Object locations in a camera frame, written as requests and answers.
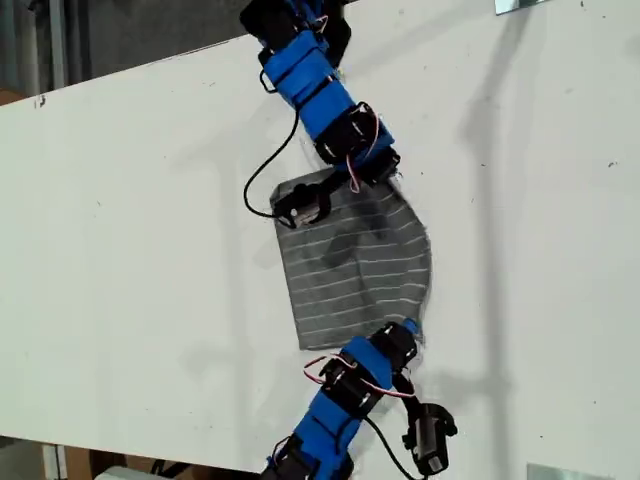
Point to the grey metal post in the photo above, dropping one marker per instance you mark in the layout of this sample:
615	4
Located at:
52	462

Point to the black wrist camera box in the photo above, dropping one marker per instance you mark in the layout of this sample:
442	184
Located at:
300	207
430	440

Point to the black camera stalk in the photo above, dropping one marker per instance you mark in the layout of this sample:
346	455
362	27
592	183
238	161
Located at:
334	186
407	392

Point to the grey striped square towel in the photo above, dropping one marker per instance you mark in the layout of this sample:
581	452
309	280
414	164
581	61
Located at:
350	290

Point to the grey vertical metal rail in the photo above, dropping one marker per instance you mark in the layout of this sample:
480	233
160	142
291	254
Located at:
57	40

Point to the white plastic object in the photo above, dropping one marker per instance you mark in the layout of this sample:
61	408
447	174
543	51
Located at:
125	474

